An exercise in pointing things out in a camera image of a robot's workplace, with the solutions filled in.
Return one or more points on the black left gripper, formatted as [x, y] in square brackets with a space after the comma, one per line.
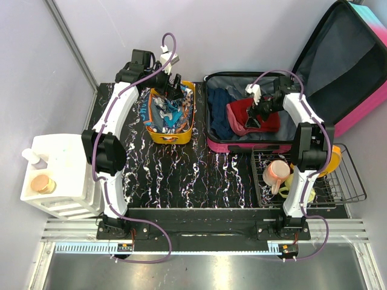
[178, 92]

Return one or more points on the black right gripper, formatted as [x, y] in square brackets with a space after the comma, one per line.
[253, 111]

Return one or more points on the red garment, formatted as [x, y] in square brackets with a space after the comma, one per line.
[271, 125]

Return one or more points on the pink ribbed garment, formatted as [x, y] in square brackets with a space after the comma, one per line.
[237, 119]

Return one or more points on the colourful patterned cloth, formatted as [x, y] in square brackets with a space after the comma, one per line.
[169, 111]

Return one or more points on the orange plastic basket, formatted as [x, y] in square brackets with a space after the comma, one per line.
[172, 137]

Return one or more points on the teal and pink kids suitcase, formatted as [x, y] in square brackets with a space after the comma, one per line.
[342, 69]

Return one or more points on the white cylindrical tube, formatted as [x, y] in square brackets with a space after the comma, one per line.
[35, 160]

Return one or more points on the gold lidded cosmetic jar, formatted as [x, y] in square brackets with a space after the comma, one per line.
[43, 184]

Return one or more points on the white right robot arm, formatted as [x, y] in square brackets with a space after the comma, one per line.
[310, 154]

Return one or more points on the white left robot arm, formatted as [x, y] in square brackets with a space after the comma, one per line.
[103, 149]

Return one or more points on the navy blue garment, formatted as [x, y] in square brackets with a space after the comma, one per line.
[218, 99]

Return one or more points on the pink plastic cup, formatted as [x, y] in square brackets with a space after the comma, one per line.
[275, 174]

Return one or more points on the yellow-green plastic cup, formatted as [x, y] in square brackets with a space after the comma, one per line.
[285, 181]

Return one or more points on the black marble pattern mat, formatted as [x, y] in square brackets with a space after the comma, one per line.
[183, 176]

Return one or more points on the white compartment organizer box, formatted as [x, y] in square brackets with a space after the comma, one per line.
[76, 196]

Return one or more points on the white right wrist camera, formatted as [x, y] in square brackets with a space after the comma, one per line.
[254, 91]

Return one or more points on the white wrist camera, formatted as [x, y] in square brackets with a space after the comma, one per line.
[167, 59]
[254, 91]

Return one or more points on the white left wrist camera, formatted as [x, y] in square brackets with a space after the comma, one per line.
[167, 59]

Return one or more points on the black wire dish rack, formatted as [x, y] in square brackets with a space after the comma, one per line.
[339, 187]

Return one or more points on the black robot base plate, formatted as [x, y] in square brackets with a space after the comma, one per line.
[202, 223]

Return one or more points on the aluminium slotted rail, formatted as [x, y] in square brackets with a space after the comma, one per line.
[79, 237]

